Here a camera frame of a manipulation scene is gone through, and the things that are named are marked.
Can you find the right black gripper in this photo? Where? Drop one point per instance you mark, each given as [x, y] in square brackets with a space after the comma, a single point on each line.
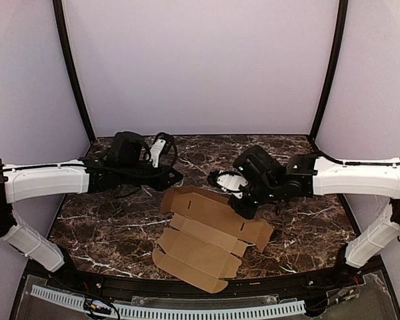
[241, 202]

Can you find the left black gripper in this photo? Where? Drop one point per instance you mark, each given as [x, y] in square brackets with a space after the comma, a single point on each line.
[164, 176]

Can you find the brown cardboard box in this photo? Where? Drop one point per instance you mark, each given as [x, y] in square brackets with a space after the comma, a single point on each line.
[205, 234]

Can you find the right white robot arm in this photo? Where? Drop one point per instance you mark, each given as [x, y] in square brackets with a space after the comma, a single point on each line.
[318, 174]

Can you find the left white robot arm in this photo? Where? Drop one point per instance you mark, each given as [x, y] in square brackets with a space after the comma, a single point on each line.
[19, 183]

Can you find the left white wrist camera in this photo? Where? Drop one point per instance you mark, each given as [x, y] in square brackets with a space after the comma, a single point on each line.
[155, 152]

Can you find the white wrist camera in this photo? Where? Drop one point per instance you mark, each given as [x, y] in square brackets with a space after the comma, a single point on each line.
[155, 152]
[228, 181]

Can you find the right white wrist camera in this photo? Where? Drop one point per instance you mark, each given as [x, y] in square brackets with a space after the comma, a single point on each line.
[228, 181]

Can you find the white slotted cable duct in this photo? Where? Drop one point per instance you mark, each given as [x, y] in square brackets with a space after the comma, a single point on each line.
[158, 308]

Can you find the black front table rail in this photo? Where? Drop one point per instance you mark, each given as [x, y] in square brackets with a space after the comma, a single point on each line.
[198, 285]

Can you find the left black frame post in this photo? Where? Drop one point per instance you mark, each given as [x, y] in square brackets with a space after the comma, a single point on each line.
[71, 70]

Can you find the black frame post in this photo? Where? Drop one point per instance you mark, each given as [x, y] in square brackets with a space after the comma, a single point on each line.
[71, 70]
[331, 68]

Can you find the right black frame post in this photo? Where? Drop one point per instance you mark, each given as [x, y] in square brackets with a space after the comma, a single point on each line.
[331, 68]

